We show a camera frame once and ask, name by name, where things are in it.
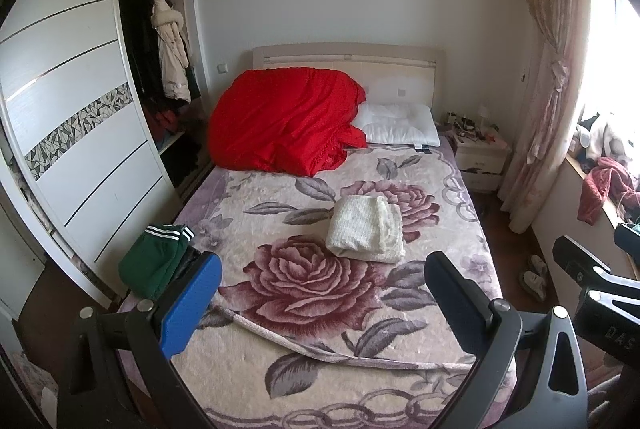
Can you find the white and dark plush toy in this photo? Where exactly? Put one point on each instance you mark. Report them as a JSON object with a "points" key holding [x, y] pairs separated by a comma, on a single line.
{"points": [[602, 136]]}

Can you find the white nightstand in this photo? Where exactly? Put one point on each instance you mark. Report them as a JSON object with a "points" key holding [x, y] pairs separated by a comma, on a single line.
{"points": [[480, 164]]}

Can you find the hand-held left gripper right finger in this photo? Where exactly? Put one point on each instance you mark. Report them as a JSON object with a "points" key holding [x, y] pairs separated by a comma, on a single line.
{"points": [[457, 304]]}

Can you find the red folded clothes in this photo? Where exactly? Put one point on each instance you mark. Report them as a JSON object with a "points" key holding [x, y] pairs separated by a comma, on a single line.
{"points": [[162, 124]]}

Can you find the dark grey garment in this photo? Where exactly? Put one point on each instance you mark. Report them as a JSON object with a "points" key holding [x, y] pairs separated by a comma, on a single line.
{"points": [[187, 261]]}

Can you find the pile of small nightstand items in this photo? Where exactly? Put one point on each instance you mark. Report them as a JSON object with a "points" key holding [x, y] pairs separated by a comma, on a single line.
{"points": [[470, 126]]}

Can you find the white sliding-door wardrobe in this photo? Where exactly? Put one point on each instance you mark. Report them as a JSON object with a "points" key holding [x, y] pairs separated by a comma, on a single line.
{"points": [[75, 109]]}

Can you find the white towel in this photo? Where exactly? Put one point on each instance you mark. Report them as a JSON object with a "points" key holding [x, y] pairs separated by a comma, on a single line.
{"points": [[362, 229]]}

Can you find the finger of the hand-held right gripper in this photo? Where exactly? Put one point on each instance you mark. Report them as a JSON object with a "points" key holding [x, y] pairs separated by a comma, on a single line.
{"points": [[577, 259], [629, 241]]}

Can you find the pink floral curtain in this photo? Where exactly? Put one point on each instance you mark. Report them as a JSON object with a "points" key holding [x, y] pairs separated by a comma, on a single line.
{"points": [[545, 59]]}

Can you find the dark hanging coat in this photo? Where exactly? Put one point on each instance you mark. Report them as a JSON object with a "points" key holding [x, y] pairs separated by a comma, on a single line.
{"points": [[137, 44]]}

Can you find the wooden windowsill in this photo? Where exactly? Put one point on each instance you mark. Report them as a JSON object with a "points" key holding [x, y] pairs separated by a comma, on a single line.
{"points": [[575, 164]]}

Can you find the beige bed headboard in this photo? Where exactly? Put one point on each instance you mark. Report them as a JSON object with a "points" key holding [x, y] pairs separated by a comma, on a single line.
{"points": [[390, 69]]}

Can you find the floral plush blanket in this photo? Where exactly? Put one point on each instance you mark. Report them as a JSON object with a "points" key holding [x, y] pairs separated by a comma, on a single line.
{"points": [[300, 209]]}

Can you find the beige hanging coat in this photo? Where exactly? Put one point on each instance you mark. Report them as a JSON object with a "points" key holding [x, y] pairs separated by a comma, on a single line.
{"points": [[170, 54]]}

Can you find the white pillow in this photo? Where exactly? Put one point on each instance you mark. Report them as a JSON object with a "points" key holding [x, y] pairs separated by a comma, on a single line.
{"points": [[400, 126]]}

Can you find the red garment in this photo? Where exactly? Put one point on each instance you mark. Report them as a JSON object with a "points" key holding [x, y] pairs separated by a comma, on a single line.
{"points": [[607, 181]]}

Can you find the red quilt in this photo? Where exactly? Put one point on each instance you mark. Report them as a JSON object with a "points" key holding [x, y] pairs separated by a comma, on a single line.
{"points": [[285, 124]]}

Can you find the green garment with white stripes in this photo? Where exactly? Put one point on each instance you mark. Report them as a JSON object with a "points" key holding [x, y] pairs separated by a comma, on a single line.
{"points": [[150, 261]]}

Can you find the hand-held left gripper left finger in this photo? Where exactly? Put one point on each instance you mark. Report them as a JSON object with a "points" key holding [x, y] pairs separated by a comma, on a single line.
{"points": [[190, 304]]}

